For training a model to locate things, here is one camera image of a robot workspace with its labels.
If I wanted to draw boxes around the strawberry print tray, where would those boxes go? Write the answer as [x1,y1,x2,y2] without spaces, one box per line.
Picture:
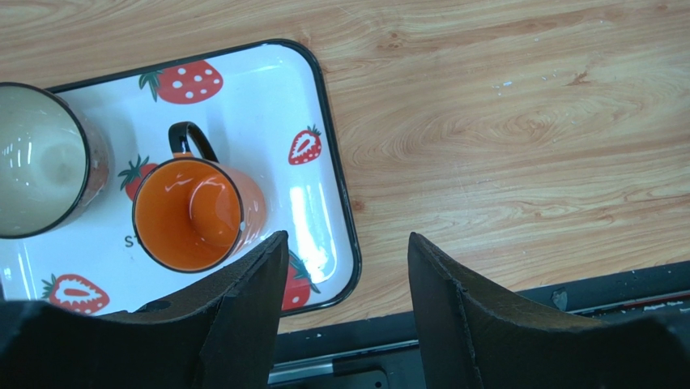
[1,40,361,315]

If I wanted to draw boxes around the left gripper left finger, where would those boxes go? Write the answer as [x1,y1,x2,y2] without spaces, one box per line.
[1,231,289,388]

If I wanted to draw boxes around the orange plastic cup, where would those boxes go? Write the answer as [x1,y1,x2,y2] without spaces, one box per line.
[132,122,268,273]

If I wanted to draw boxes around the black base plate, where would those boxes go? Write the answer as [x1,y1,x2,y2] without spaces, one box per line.
[268,262,689,388]

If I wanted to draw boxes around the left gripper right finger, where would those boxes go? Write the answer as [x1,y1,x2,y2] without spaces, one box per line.
[407,233,689,388]

